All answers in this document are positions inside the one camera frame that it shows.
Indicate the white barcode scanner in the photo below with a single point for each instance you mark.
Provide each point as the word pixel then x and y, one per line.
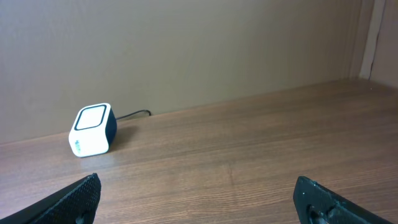
pixel 93 130

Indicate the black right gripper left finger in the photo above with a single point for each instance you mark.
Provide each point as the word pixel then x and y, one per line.
pixel 76 203

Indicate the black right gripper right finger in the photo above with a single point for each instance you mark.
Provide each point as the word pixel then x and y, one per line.
pixel 315 203

